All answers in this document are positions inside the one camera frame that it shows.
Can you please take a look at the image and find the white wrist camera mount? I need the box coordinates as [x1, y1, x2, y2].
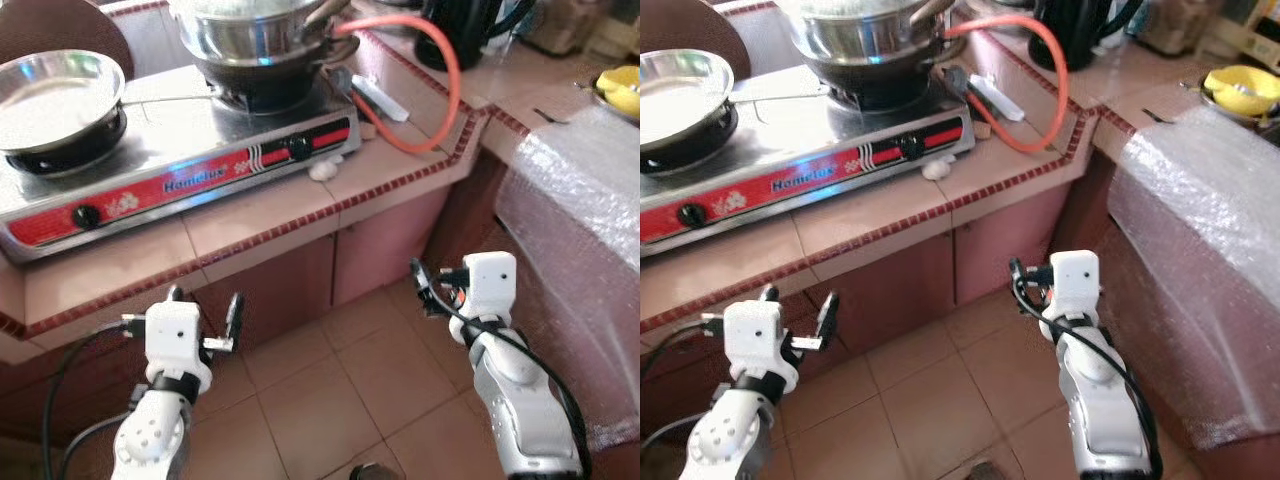
[461, 251, 519, 323]
[145, 300, 214, 393]
[1043, 250, 1101, 321]
[722, 300, 801, 389]

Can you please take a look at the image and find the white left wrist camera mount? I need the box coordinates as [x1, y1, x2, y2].
[722, 300, 801, 389]
[145, 300, 214, 393]

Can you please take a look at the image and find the steel cooking pot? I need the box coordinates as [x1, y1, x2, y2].
[775, 0, 961, 83]
[168, 0, 361, 89]

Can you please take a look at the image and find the deep steel plate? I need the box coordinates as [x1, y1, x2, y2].
[590, 80, 641, 126]
[1198, 85, 1280, 129]

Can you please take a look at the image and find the orange gas hose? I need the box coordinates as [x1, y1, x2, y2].
[335, 14, 463, 156]
[940, 14, 1069, 156]

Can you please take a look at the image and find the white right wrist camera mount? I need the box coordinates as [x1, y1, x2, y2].
[461, 251, 519, 323]
[1043, 250, 1101, 321]

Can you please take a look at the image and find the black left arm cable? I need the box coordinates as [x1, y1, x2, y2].
[640, 312, 731, 480]
[42, 313, 151, 480]

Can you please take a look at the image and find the bubble wrap sheet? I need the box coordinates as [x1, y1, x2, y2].
[1105, 105, 1280, 451]
[495, 103, 641, 453]

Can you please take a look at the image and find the white stick lighter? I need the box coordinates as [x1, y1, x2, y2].
[348, 70, 411, 123]
[965, 70, 1026, 123]

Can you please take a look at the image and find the brown powder storage container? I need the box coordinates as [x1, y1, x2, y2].
[1135, 0, 1206, 56]
[525, 0, 601, 56]

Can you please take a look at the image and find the dark brown round board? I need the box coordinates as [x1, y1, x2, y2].
[0, 0, 136, 79]
[640, 0, 753, 81]

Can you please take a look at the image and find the silver red gas stove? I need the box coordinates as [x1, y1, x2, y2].
[0, 62, 363, 264]
[640, 62, 976, 246]

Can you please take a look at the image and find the pink cabinet door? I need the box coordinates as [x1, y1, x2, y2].
[185, 232, 337, 353]
[333, 183, 453, 307]
[800, 232, 958, 351]
[955, 183, 1071, 306]

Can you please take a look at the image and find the black kettle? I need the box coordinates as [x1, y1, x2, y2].
[1030, 0, 1146, 73]
[415, 0, 538, 73]

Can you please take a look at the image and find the yellow plastic bowl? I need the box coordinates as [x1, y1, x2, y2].
[1202, 65, 1280, 113]
[595, 65, 641, 119]

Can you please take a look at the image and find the steel frying pan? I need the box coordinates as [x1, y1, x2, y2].
[640, 48, 831, 151]
[0, 50, 216, 153]

